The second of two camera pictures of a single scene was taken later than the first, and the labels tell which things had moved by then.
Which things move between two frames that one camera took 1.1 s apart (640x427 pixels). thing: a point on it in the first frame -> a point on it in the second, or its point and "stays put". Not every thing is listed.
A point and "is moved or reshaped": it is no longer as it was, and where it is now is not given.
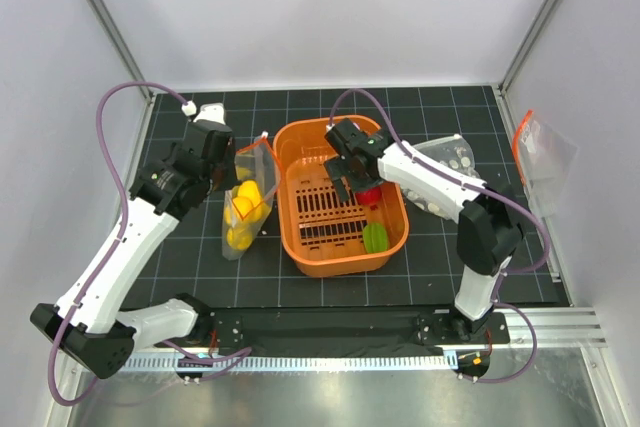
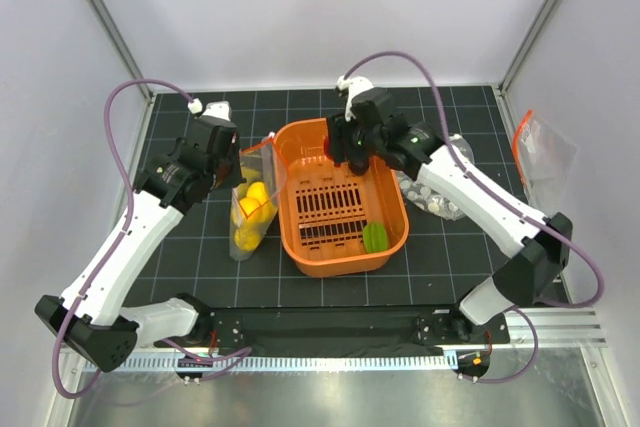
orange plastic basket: [324, 235] stays put
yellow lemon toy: [250, 189] is moved or reshaped
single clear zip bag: [248, 203] is moved or reshaped
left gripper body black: [224, 175] stays put
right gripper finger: [343, 189] -> [359, 164]
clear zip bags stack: [454, 150] stays put
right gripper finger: [336, 168] -> [337, 140]
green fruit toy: [375, 237] stays put
